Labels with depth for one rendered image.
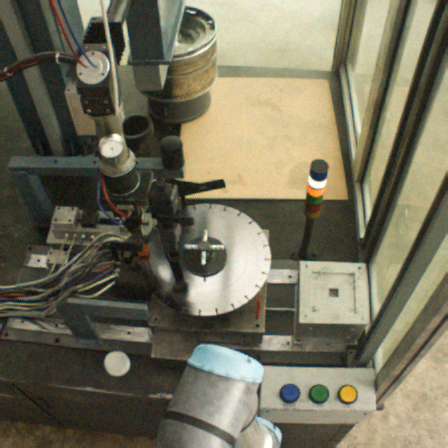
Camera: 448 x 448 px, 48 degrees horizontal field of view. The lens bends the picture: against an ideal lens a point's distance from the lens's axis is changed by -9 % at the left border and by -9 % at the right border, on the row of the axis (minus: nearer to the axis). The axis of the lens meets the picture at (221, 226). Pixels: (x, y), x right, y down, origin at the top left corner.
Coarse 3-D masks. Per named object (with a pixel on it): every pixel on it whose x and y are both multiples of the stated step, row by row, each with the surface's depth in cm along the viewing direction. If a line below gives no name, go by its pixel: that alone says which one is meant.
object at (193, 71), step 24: (192, 24) 177; (192, 48) 170; (216, 48) 174; (168, 72) 168; (192, 72) 171; (216, 72) 183; (168, 96) 177; (192, 96) 179; (168, 120) 191; (192, 120) 192
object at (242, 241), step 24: (192, 216) 146; (216, 216) 146; (240, 216) 146; (240, 240) 141; (264, 240) 141; (144, 264) 138; (168, 264) 138; (240, 264) 137; (264, 264) 137; (168, 288) 134; (192, 288) 134; (216, 288) 134; (240, 288) 134; (192, 312) 130
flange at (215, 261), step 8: (192, 240) 141; (200, 240) 141; (208, 240) 140; (216, 240) 140; (224, 248) 139; (184, 256) 138; (192, 256) 138; (200, 256) 136; (208, 256) 136; (216, 256) 138; (224, 256) 138; (192, 264) 137; (200, 264) 136; (208, 264) 136; (216, 264) 136; (224, 264) 137; (192, 272) 136; (200, 272) 135; (208, 272) 135; (216, 272) 136
